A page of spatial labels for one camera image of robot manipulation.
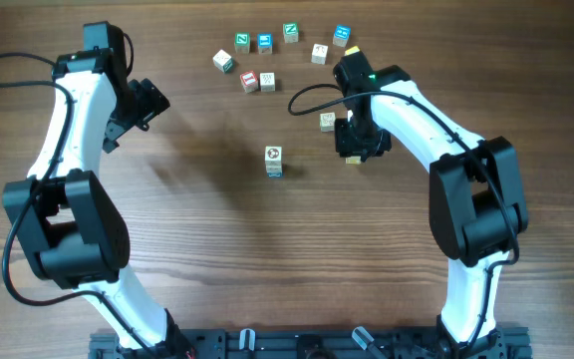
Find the yellow top elephant block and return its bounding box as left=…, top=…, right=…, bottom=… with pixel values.
left=345, top=157, right=362, bottom=165

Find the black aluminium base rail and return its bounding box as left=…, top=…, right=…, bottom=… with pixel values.
left=88, top=327, right=533, bottom=359

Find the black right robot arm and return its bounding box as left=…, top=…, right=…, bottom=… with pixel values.
left=333, top=58, right=528, bottom=358

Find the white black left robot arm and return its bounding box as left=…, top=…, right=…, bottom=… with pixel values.
left=2, top=48, right=195, bottom=358

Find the green N block right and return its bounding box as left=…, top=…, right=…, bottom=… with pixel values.
left=283, top=22, right=299, bottom=44

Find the yellow top block right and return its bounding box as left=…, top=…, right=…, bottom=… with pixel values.
left=345, top=46, right=361, bottom=56

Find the blue top block left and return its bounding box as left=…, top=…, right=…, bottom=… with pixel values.
left=257, top=33, right=273, bottom=55

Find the lone block with zero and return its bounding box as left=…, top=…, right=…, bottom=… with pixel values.
left=319, top=113, right=336, bottom=133

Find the plain block number two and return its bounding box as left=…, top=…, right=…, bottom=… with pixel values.
left=311, top=44, right=328, bottom=65

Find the blue top block right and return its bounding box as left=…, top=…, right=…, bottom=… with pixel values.
left=333, top=24, right=351, bottom=48

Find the white green edged block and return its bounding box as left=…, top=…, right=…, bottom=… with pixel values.
left=265, top=162, right=282, bottom=173

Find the white green W block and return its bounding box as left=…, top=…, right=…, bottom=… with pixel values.
left=212, top=50, right=234, bottom=74

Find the blue block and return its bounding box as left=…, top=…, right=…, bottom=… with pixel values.
left=333, top=24, right=351, bottom=48
left=257, top=33, right=273, bottom=55

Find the plain block yellow side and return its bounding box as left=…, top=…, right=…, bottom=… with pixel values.
left=259, top=73, right=276, bottom=92

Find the green n block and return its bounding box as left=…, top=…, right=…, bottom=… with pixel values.
left=234, top=32, right=251, bottom=54
left=283, top=22, right=299, bottom=44

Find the red I top block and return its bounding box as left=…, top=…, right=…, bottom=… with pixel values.
left=240, top=71, right=259, bottom=93

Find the green N block left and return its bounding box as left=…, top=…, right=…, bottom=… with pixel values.
left=234, top=32, right=251, bottom=54

